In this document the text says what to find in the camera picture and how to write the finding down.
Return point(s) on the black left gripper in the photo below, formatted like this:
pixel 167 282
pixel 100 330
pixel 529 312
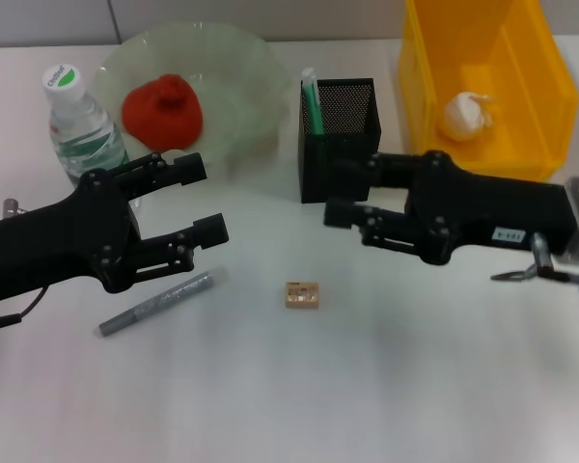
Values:
pixel 67 241

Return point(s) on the mint green pen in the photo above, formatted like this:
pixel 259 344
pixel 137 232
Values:
pixel 312 106

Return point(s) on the black mesh pen holder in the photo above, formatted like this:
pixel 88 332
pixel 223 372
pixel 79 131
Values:
pixel 340 154

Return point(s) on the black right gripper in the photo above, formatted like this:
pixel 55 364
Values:
pixel 487 212

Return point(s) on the silver glitter marker pen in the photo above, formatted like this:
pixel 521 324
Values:
pixel 164 301

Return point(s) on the yellow plastic bin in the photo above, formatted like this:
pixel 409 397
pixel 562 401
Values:
pixel 424 96

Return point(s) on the pale green glass fruit plate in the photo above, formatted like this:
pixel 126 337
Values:
pixel 241 96

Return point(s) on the white paper ball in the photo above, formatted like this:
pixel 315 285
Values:
pixel 463 118

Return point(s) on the red-orange knitted toy orange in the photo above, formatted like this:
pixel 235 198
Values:
pixel 164 116

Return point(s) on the clear green-label water bottle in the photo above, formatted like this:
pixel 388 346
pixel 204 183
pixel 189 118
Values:
pixel 82 130

